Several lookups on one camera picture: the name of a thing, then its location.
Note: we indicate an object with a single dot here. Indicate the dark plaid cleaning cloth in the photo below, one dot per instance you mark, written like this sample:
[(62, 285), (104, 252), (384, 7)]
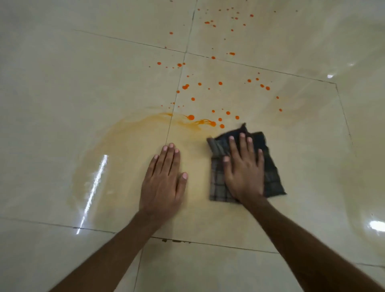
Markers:
[(275, 177)]

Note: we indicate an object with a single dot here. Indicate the person's left hand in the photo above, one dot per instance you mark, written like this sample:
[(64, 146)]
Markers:
[(162, 186)]

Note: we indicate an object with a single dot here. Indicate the beige tiled floor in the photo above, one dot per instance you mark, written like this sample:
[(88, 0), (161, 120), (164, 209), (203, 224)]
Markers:
[(75, 75)]

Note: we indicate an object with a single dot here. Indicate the person's right hand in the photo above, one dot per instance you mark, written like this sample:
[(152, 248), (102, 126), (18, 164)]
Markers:
[(245, 174)]

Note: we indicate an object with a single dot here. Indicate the person's right forearm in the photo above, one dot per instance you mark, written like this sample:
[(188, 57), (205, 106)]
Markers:
[(312, 249)]

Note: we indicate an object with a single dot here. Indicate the person's left forearm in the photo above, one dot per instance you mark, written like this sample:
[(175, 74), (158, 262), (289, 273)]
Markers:
[(105, 255)]

